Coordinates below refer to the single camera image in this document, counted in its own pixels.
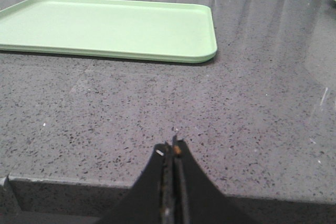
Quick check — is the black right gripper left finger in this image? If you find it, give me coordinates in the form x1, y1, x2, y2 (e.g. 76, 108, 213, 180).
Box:
99, 143, 174, 223

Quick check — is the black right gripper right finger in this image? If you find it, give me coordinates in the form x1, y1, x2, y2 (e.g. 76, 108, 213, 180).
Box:
172, 136, 257, 223

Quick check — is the light green plastic tray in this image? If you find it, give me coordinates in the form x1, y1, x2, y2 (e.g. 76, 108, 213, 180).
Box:
1, 0, 217, 63

